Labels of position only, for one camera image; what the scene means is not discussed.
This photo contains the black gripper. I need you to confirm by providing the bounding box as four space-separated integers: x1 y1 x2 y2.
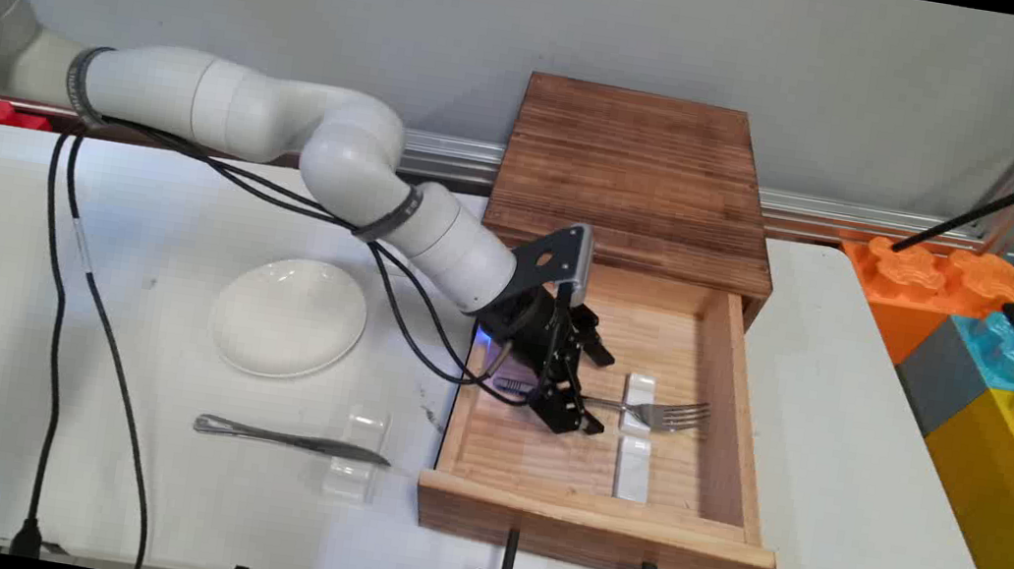
460 276 624 441

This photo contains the silver serrated table knife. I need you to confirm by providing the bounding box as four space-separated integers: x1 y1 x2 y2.
192 413 396 468

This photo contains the white ceramic cutlery rest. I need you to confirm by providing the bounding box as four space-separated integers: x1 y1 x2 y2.
618 372 660 436
611 434 656 505
318 402 394 508

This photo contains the light wooden drawer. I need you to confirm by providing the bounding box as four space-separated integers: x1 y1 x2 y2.
407 242 816 569

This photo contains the silver fork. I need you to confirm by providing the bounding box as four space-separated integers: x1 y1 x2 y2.
489 373 712 440

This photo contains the dark wooden cabinet box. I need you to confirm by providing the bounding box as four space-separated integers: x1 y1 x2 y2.
472 67 800 334

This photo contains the white round plate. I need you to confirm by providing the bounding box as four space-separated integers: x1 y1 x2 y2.
202 247 374 391

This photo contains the orange toy block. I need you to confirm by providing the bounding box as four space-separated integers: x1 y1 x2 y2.
826 231 1014 382

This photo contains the grey toy block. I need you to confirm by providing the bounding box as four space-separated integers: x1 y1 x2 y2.
886 309 1000 444

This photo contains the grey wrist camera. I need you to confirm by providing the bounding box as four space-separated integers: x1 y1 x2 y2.
560 224 598 309

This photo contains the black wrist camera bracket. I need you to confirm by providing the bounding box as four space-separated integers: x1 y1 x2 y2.
503 216 592 308

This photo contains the black strap narrow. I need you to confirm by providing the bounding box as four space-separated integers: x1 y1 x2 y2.
351 179 425 249

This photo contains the aluminium rail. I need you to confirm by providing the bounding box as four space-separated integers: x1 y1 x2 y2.
395 129 1014 269

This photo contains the black cable with white label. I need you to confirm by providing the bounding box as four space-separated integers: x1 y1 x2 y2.
10 109 572 569

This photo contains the black strap wide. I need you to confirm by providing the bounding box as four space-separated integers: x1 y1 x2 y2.
59 41 118 125

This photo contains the black cable with black connector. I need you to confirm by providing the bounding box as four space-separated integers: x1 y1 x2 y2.
0 107 572 569

